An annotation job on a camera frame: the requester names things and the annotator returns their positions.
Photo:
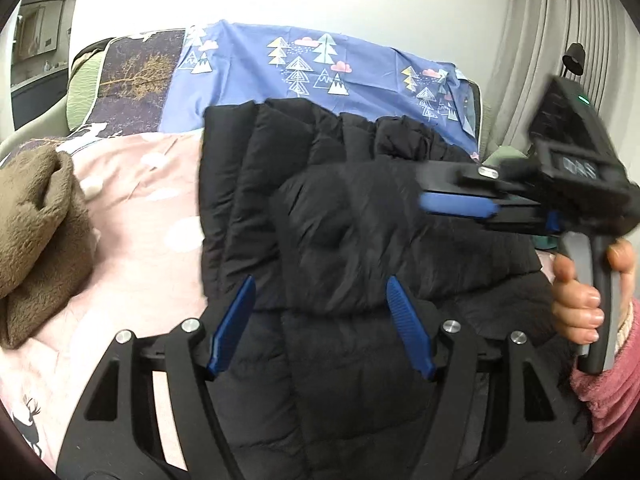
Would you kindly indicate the dark tree-print pillow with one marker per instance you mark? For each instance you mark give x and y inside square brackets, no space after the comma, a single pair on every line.
[135,75]

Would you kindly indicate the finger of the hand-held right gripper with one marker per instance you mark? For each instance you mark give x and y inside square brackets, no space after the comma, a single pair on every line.
[455,206]

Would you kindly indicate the brown fleece blanket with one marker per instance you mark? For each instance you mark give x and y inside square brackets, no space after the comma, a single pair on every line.
[40,240]

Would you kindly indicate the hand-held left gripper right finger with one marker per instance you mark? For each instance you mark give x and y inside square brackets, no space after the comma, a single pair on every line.
[406,322]

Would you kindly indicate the green pillow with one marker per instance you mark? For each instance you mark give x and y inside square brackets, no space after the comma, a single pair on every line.
[82,95]

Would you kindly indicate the person's right forearm pink sleeve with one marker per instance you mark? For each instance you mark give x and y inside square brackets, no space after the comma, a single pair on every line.
[612,400]

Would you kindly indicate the wooden framed mirror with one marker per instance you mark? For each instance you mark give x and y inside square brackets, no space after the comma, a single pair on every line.
[40,30]

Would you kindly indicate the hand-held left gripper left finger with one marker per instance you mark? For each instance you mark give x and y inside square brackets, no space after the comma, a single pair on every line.
[235,325]

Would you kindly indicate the dark cabinet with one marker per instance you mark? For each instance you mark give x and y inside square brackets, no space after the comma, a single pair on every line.
[37,92]

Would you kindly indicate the pink dotted bed sheet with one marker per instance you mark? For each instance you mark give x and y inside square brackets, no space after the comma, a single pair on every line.
[140,220]

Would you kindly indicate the grey pleated curtain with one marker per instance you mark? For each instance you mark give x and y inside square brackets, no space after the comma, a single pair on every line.
[540,20]

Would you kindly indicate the black floor lamp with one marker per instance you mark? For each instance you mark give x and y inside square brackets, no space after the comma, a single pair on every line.
[575,59]

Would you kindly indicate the blue tree-print sheet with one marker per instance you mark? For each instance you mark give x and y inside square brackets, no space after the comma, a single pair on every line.
[250,80]

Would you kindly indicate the person's right hand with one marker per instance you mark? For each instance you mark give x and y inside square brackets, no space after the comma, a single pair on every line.
[575,310]

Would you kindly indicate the black puffer jacket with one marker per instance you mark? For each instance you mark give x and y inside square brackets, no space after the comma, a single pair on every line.
[340,240]

